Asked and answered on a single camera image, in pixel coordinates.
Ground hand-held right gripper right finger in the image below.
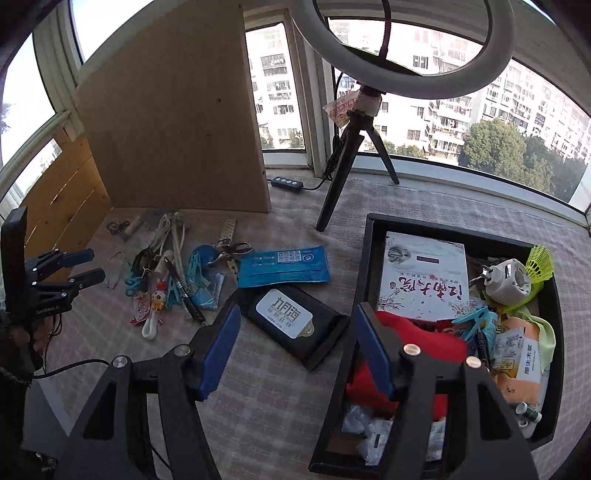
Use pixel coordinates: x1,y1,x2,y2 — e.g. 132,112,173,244
353,302,539,480

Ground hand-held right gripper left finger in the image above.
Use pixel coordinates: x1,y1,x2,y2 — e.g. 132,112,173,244
53,302,243,480

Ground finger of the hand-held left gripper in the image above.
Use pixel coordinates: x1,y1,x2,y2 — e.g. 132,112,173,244
25,248,95,280
32,268,107,298

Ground black wet wipes packet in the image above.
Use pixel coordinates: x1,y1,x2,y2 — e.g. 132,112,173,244
240,286,351,372

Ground black rectangular container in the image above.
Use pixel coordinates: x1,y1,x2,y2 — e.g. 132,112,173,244
308,213,565,478

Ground white charging cable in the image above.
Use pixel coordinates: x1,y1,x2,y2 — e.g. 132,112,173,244
154,212,194,278

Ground blue wet wipes packet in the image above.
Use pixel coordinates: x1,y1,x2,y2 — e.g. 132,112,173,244
236,246,332,289

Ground person's left forearm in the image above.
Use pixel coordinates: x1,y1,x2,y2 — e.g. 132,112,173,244
0,351,51,480

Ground person's left hand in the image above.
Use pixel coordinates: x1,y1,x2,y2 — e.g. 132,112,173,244
28,316,58,358

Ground red cloth pouch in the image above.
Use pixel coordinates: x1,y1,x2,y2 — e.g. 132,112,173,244
345,310,469,421

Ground red white sachet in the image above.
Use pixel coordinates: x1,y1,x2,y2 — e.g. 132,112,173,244
131,295,155,326

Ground slatted wooden panel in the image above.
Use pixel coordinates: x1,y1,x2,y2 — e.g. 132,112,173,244
18,131,114,282

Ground black pen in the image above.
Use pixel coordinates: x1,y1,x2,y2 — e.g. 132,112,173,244
164,258,207,327

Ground white plastic spoon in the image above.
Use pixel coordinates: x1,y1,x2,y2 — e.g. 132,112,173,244
141,305,162,341

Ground checked tablecloth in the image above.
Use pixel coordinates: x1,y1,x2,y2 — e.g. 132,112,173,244
28,178,591,480

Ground clear plastic packets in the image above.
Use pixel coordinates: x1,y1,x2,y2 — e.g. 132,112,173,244
342,404,446,464

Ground white book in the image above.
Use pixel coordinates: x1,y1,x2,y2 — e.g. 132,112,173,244
376,232,471,322

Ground orange white snack packet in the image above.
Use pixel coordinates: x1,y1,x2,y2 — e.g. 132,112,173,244
492,316,541,402

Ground white mini fan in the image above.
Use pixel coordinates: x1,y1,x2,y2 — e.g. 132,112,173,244
480,258,536,305

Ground small white green bottle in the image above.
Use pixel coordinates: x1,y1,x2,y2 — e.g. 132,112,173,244
515,401,543,423

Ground light green cloth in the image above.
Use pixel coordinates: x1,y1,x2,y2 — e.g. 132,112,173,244
503,305,557,370

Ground black tripod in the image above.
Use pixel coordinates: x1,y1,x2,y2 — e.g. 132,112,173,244
315,85,400,232

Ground large wooden board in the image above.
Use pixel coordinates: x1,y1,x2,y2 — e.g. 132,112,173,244
74,0,273,215

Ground yellow-green plastic shuttlecock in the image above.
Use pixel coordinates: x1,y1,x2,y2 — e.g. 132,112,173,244
526,244,554,283

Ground green trees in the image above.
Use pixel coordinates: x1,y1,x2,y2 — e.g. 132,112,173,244
383,117,587,201

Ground red printed paper label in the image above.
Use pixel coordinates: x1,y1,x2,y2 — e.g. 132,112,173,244
322,89,362,127

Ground turquoise cord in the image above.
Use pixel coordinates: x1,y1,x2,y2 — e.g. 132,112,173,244
124,270,148,298

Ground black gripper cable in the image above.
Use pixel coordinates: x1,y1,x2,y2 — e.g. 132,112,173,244
30,362,114,381

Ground black ring light cable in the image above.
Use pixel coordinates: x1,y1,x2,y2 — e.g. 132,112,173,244
302,69,345,191

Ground ring light on tripod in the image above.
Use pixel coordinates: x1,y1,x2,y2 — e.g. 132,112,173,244
247,21,591,162

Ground white window frame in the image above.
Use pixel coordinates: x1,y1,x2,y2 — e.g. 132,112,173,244
0,0,591,232

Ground white ring light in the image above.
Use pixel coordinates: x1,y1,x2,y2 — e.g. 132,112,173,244
291,0,515,100

